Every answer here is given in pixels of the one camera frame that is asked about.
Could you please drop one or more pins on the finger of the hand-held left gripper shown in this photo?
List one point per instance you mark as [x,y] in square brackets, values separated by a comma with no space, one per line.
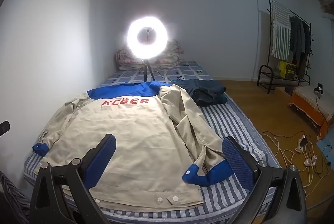
[4,127]

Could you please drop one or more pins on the black clothes rack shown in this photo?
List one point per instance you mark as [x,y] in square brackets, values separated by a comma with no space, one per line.
[266,65]

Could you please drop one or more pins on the small black gadget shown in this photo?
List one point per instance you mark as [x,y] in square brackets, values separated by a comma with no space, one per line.
[318,89]

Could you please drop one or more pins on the white power strip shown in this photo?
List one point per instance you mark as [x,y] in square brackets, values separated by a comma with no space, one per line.
[300,144]

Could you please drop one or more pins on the blue white striped blanket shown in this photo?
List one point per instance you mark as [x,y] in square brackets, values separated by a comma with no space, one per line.
[224,119]

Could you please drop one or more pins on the folded floral quilt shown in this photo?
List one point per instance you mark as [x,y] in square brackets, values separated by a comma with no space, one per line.
[125,56]

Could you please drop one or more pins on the dark blue folded pants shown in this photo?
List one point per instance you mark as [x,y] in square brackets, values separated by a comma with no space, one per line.
[203,89]

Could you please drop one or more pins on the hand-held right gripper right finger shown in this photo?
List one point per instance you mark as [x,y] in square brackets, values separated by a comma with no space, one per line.
[238,161]

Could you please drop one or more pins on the yellow box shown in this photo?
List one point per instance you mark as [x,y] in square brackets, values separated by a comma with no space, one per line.
[287,70]

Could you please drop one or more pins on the blue floor mat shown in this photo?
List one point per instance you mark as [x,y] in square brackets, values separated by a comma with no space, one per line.
[326,147]

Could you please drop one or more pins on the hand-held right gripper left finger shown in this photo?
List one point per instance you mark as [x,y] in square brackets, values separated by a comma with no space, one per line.
[100,158]

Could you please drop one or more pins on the beige and blue jacket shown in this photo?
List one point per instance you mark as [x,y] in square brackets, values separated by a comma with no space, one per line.
[130,135]

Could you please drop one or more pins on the dark hanging clothes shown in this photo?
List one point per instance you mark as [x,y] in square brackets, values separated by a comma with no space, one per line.
[297,38]

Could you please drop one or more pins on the green white striped towel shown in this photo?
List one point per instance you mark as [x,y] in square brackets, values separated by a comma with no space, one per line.
[280,30]

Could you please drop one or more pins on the dark striped cloth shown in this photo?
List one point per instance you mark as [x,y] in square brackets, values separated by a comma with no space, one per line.
[11,195]

